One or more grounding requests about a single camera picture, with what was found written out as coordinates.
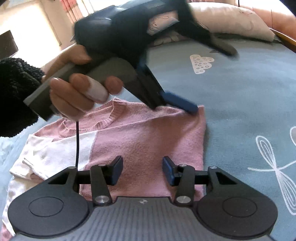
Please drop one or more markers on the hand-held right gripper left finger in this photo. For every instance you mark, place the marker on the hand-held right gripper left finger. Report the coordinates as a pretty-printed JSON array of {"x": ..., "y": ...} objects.
[{"x": 118, "y": 170}]

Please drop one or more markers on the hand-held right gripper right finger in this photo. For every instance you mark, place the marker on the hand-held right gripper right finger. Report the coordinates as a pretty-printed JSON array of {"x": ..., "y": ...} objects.
[{"x": 167, "y": 170}]

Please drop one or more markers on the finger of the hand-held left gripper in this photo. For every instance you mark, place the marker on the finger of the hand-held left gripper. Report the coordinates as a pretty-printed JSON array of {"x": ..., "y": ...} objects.
[
  {"x": 208, "y": 38},
  {"x": 182, "y": 103}
]

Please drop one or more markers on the pink and white knit sweater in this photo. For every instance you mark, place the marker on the pink and white knit sweater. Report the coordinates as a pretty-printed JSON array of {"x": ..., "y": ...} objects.
[{"x": 143, "y": 139}]

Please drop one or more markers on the person's left forearm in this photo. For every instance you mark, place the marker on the person's left forearm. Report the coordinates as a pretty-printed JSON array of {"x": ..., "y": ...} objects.
[{"x": 16, "y": 99}]

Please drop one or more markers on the person's left hand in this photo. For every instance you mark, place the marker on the person's left hand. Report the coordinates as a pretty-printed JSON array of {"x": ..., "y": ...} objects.
[{"x": 74, "y": 97}]

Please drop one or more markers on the folded beige floral quilt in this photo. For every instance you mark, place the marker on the folded beige floral quilt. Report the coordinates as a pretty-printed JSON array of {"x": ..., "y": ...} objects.
[{"x": 231, "y": 20}]

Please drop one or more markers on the pink striped curtain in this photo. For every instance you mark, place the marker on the pink striped curtain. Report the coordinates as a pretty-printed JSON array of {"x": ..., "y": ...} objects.
[{"x": 74, "y": 9}]

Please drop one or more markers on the bed with blue floral sheet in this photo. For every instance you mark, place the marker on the bed with blue floral sheet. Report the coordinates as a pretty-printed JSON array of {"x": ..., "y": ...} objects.
[{"x": 231, "y": 92}]

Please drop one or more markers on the wooden headboard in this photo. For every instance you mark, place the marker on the wooden headboard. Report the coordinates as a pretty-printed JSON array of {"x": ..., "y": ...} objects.
[{"x": 277, "y": 16}]

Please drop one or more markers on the wall television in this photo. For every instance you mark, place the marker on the wall television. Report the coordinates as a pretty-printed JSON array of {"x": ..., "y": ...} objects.
[{"x": 8, "y": 45}]

